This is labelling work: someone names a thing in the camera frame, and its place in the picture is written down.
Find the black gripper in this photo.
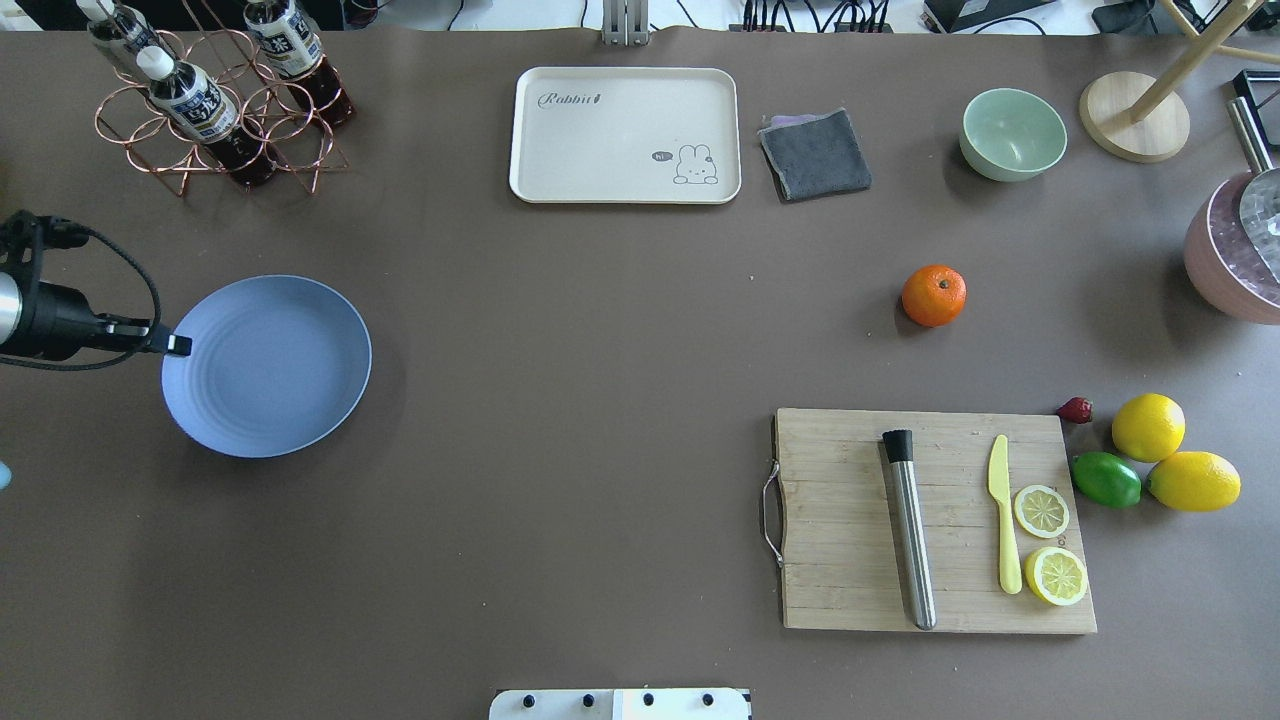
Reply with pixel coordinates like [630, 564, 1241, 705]
[1, 272, 193, 361]

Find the blue round plate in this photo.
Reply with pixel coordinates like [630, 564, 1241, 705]
[161, 275, 372, 457]

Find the orange mandarin fruit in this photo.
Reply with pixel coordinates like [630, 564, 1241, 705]
[900, 264, 968, 328]

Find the tea bottle front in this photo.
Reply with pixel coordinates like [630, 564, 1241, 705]
[136, 45, 276, 187]

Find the tea bottle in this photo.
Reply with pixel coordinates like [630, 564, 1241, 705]
[136, 45, 276, 187]
[76, 0, 173, 77]
[243, 1, 355, 128]

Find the tea bottle back left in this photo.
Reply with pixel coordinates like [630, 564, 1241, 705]
[76, 0, 173, 77]

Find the tea bottle back right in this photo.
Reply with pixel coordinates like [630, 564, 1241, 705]
[243, 1, 355, 128]

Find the cream rabbit tray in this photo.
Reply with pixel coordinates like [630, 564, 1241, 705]
[508, 67, 742, 205]

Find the grey folded cloth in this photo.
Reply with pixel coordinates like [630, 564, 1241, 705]
[758, 108, 873, 202]

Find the wooden cutting board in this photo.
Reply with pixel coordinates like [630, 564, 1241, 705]
[774, 407, 1097, 635]

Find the steel muddler black tip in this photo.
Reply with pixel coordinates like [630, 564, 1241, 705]
[882, 429, 938, 632]

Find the yellow plastic knife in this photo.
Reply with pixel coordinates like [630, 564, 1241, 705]
[987, 434, 1023, 594]

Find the light green bowl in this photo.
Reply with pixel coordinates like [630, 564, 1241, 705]
[959, 88, 1068, 182]

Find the lemon slice upper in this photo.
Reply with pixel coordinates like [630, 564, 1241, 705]
[1012, 484, 1071, 539]

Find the lemon slice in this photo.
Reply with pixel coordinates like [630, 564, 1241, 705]
[1024, 547, 1089, 607]
[1012, 484, 1071, 539]

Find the red strawberry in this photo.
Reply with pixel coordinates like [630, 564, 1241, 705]
[1055, 396, 1093, 425]

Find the lemon slice lower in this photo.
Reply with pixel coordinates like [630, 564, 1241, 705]
[1024, 547, 1089, 607]

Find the green lime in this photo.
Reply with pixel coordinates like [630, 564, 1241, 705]
[1070, 451, 1143, 509]

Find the whole lemon upper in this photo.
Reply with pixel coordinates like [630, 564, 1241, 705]
[1111, 393, 1187, 464]

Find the whole lemon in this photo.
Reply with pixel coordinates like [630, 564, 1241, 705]
[1111, 393, 1187, 464]
[1148, 451, 1242, 512]

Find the wooden round-base stand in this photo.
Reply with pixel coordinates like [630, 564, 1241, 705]
[1078, 1, 1279, 163]

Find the whole lemon lower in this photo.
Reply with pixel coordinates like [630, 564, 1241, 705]
[1148, 451, 1242, 512]

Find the pink pot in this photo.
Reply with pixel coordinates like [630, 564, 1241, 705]
[1183, 172, 1279, 325]

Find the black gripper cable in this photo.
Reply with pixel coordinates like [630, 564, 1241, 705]
[0, 211, 163, 373]

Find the copper wire bottle rack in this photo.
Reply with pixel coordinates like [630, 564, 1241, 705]
[93, 1, 353, 196]

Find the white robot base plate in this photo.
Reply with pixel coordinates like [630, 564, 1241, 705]
[488, 687, 753, 719]

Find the steel pot handle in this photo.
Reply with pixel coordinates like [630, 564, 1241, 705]
[1228, 96, 1274, 176]

